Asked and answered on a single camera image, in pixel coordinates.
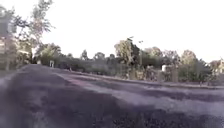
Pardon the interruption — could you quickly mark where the row of trees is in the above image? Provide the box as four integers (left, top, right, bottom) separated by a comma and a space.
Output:
33, 37, 224, 84

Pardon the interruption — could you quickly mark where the grey asphalt road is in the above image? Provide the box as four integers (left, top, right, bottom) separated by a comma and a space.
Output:
0, 64, 224, 128

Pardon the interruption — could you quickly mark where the pale kerb strip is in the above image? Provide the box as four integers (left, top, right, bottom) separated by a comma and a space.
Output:
71, 70, 224, 90

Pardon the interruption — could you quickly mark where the tall leafy tree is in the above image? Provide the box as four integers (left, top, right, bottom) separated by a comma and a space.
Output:
0, 0, 56, 72

